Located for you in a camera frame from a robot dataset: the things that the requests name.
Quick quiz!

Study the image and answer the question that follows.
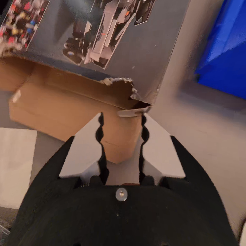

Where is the dark lego set box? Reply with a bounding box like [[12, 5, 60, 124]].
[[0, 0, 191, 164]]

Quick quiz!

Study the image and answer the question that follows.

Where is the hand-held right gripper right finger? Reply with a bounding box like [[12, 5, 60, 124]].
[[138, 113, 186, 185]]

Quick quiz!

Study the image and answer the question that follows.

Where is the blue plastic bin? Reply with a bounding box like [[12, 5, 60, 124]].
[[194, 0, 246, 100]]

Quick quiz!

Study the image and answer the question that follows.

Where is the white paper sheet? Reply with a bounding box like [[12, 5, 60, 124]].
[[0, 128, 38, 209]]

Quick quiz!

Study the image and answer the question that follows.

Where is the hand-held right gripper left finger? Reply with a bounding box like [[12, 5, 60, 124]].
[[59, 112, 109, 185]]

